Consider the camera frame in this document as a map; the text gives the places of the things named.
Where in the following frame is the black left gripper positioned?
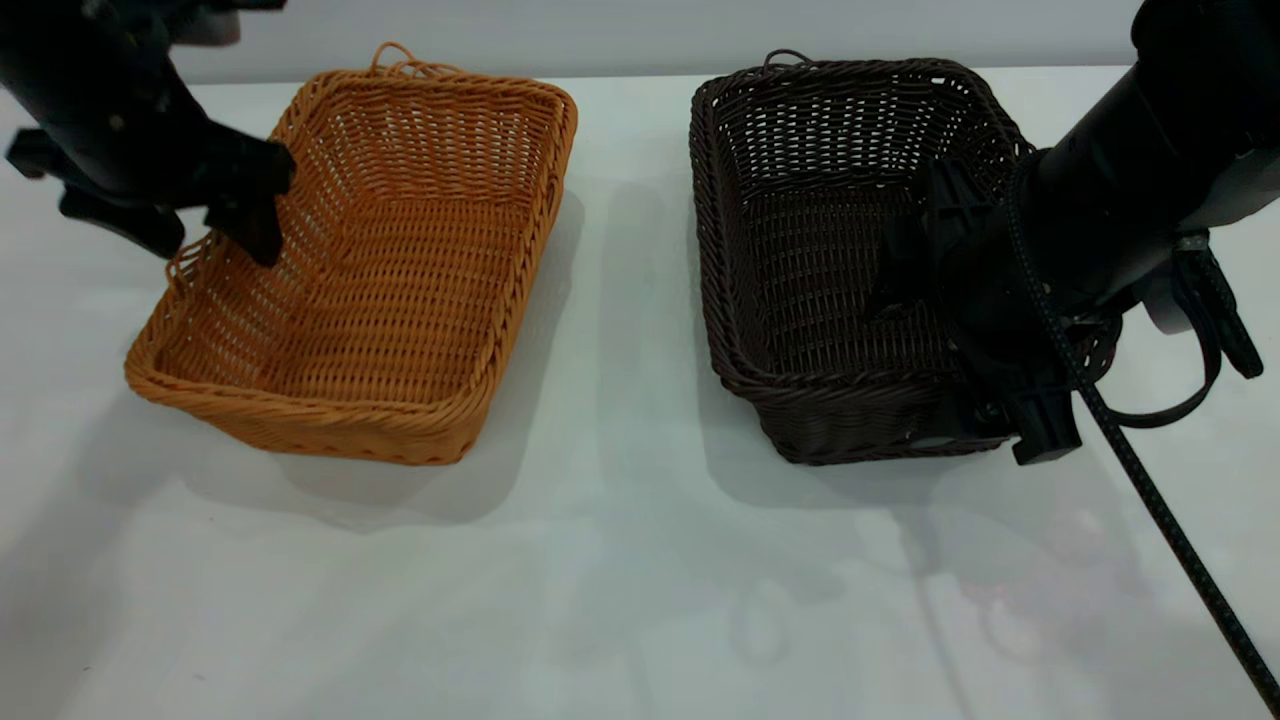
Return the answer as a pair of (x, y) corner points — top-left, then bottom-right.
(5, 122), (297, 268)

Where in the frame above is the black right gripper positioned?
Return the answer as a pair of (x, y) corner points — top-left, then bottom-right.
(867, 157), (1103, 467)

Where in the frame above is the dark brown wicker basket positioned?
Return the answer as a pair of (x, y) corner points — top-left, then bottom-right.
(689, 49), (1123, 468)

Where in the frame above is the orange wicker basket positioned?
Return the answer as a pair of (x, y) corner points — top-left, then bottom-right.
(124, 42), (580, 468)

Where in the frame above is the black braided cable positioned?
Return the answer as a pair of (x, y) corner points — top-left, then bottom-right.
(1005, 150), (1280, 716)

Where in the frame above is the black strap loop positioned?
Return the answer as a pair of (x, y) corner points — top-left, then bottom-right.
(1098, 232), (1266, 431)

